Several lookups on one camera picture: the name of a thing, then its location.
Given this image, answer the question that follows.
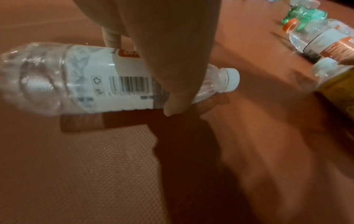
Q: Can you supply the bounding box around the person's left hand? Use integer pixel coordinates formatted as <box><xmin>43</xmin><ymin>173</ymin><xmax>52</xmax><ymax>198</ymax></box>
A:
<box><xmin>72</xmin><ymin>0</ymin><xmax>223</xmax><ymax>117</ymax></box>

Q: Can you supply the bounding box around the clear white-label plastic bottle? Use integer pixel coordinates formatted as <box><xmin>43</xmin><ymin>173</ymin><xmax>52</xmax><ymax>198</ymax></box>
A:
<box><xmin>0</xmin><ymin>42</ymin><xmax>240</xmax><ymax>117</ymax></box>

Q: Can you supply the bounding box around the green crushed plastic bottle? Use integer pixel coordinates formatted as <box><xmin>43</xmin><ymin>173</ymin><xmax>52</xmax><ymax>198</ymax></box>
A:
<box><xmin>281</xmin><ymin>5</ymin><xmax>328</xmax><ymax>25</ymax></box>

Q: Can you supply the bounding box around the clear crushed plastic bottle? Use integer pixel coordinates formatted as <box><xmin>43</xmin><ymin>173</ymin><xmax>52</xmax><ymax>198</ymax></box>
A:
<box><xmin>289</xmin><ymin>0</ymin><xmax>321</xmax><ymax>9</ymax></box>

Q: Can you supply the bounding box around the clear orange-cap plastic bottle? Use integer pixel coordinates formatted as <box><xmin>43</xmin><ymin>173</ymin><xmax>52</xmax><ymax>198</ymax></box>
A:
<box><xmin>282</xmin><ymin>18</ymin><xmax>354</xmax><ymax>66</ymax></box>

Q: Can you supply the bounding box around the yellow-label white-cap plastic bottle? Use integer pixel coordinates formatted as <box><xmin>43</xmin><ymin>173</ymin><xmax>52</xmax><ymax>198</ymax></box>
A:
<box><xmin>312</xmin><ymin>57</ymin><xmax>354</xmax><ymax>120</ymax></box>

